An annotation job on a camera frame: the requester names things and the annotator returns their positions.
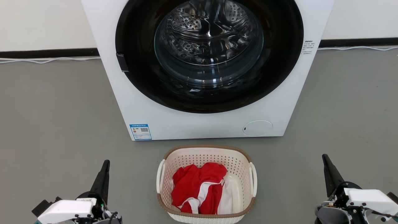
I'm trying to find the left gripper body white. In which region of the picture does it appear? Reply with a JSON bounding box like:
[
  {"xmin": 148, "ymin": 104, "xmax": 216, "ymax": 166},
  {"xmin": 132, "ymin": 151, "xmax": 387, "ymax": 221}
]
[{"xmin": 32, "ymin": 191, "xmax": 122, "ymax": 224}]

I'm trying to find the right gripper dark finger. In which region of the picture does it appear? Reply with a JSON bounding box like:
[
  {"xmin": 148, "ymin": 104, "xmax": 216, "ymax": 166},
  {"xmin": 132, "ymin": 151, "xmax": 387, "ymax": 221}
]
[{"xmin": 322, "ymin": 154, "xmax": 345, "ymax": 197}]

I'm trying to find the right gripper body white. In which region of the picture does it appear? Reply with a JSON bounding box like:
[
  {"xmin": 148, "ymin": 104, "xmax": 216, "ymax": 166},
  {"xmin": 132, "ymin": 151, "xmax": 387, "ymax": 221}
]
[{"xmin": 328, "ymin": 181, "xmax": 398, "ymax": 224}]

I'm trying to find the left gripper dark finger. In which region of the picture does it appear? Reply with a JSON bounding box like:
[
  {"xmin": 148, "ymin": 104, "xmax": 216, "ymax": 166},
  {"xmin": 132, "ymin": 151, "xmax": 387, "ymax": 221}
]
[{"xmin": 90, "ymin": 160, "xmax": 110, "ymax": 204}]

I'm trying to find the cream perforated plastic laundry basket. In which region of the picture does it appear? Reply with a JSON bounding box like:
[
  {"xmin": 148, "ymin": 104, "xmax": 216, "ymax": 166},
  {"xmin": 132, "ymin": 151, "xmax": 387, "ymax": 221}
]
[{"xmin": 156, "ymin": 145, "xmax": 258, "ymax": 224}]

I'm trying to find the blue energy label sticker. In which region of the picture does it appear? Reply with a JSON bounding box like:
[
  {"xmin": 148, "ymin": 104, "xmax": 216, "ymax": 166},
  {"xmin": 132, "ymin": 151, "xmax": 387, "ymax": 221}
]
[{"xmin": 129, "ymin": 124, "xmax": 152, "ymax": 141}]

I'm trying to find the round white filter cover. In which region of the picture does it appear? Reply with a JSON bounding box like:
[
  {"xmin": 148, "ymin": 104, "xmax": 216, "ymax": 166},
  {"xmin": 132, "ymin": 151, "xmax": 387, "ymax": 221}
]
[{"xmin": 243, "ymin": 120, "xmax": 273, "ymax": 137}]

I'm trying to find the red garment with white stripes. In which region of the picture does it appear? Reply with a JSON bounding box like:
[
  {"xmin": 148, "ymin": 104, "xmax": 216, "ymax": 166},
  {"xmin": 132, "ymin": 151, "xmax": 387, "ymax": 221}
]
[{"xmin": 171, "ymin": 162, "xmax": 228, "ymax": 215}]

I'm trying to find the black round glass washer door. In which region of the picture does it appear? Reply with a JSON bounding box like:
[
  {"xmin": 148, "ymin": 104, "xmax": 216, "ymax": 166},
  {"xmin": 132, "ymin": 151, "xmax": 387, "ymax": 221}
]
[{"xmin": 115, "ymin": 0, "xmax": 304, "ymax": 114}]

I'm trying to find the white front-load washing machine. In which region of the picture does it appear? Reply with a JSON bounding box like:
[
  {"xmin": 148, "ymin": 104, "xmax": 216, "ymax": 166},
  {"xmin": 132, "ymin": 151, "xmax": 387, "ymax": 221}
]
[{"xmin": 81, "ymin": 0, "xmax": 336, "ymax": 141}]

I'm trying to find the small printed text sticker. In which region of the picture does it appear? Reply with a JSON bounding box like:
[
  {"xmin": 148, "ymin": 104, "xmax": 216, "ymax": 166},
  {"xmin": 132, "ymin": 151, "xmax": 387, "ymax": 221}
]
[{"xmin": 301, "ymin": 40, "xmax": 316, "ymax": 55}]

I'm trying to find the stainless steel washer drum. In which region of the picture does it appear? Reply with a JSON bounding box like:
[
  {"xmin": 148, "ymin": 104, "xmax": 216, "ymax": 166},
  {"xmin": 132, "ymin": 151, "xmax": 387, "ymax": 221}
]
[{"xmin": 160, "ymin": 0, "xmax": 262, "ymax": 64}]

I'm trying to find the black washer door handle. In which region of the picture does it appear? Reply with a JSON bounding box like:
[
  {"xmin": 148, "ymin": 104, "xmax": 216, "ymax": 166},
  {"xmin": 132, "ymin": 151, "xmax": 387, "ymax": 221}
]
[{"xmin": 116, "ymin": 53, "xmax": 129, "ymax": 72}]

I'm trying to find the white floor cable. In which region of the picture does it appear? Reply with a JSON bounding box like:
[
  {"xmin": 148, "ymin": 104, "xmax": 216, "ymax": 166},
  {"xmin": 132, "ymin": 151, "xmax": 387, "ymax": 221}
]
[
  {"xmin": 317, "ymin": 45, "xmax": 398, "ymax": 51},
  {"xmin": 0, "ymin": 57, "xmax": 101, "ymax": 64}
]

